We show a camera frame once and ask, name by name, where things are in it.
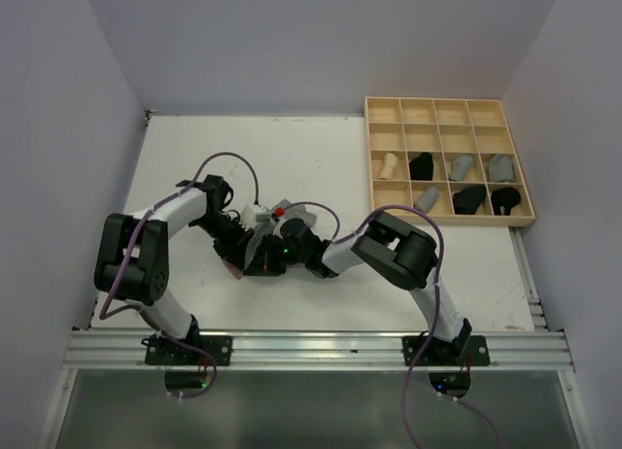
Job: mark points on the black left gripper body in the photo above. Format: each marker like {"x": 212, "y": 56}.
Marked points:
{"x": 227, "y": 234}

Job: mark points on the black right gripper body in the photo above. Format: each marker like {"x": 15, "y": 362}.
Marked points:
{"x": 277, "y": 255}

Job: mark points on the grey striped underwear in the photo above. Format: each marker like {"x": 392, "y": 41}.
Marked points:
{"x": 280, "y": 212}

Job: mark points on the beige underwear with navy trim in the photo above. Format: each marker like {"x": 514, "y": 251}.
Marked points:
{"x": 388, "y": 170}

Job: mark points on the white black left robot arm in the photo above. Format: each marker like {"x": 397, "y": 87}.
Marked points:
{"x": 132, "y": 266}

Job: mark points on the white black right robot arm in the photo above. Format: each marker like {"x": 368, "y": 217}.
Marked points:
{"x": 405, "y": 256}

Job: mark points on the grey rolled sock lower left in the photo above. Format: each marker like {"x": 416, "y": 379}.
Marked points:
{"x": 427, "y": 199}

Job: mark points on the grey rolled sock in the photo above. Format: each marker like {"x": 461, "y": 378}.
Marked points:
{"x": 427, "y": 199}
{"x": 500, "y": 169}
{"x": 460, "y": 166}

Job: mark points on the black rolled sock upper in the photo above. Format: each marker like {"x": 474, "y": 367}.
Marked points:
{"x": 421, "y": 167}

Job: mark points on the black rolled sock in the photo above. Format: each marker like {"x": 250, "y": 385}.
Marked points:
{"x": 421, "y": 167}
{"x": 467, "y": 202}
{"x": 504, "y": 200}

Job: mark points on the black rolled sock lower middle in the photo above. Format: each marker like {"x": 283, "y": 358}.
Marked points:
{"x": 467, "y": 202}

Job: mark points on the wooden compartment tray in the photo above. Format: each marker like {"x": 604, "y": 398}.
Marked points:
{"x": 445, "y": 128}

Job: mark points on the grey rolled sock middle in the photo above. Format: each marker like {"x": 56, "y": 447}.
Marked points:
{"x": 460, "y": 166}

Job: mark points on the black rolled sock lower right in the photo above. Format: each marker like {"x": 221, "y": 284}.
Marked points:
{"x": 504, "y": 200}

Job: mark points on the grey rolled sock right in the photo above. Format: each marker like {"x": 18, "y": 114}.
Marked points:
{"x": 500, "y": 169}

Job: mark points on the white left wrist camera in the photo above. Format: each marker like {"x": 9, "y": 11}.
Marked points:
{"x": 253, "y": 215}

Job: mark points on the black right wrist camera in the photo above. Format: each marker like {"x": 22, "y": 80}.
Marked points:
{"x": 298, "y": 234}

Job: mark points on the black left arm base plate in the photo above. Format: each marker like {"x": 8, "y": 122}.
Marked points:
{"x": 189, "y": 349}

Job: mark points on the aluminium frame rail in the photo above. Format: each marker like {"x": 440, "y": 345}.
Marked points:
{"x": 132, "y": 348}

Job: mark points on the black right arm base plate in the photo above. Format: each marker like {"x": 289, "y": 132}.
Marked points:
{"x": 438, "y": 353}

